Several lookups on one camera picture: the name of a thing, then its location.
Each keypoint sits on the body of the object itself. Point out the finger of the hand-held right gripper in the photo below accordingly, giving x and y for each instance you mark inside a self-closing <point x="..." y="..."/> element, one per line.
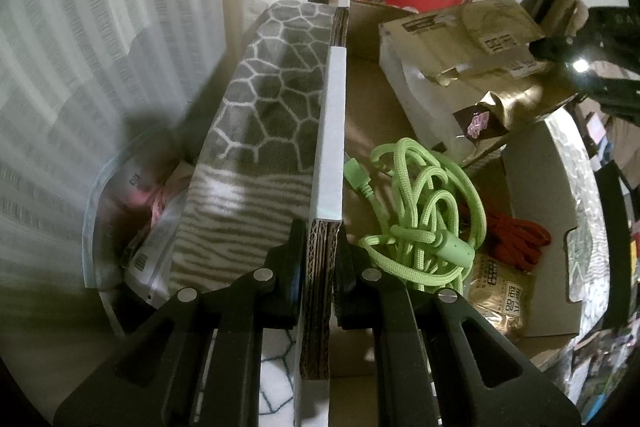
<point x="552" y="48"/>

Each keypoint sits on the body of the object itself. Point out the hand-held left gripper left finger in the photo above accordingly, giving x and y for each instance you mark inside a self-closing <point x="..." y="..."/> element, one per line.
<point x="285" y="287"/>

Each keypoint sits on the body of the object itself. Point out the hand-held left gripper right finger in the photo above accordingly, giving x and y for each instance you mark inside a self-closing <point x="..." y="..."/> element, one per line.
<point x="350" y="287"/>

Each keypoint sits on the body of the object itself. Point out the gold snack packet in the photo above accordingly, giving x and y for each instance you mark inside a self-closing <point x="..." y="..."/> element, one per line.
<point x="500" y="292"/>

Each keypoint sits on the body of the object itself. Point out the white cardboard tray box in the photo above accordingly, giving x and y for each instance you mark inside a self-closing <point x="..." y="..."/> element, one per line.
<point x="332" y="132"/>

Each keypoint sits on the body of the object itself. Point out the white barcode packet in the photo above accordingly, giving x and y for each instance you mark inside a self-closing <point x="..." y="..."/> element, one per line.
<point x="150" y="257"/>

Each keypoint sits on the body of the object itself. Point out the clear packet with pink item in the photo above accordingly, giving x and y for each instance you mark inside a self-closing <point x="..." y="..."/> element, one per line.
<point x="145" y="199"/>

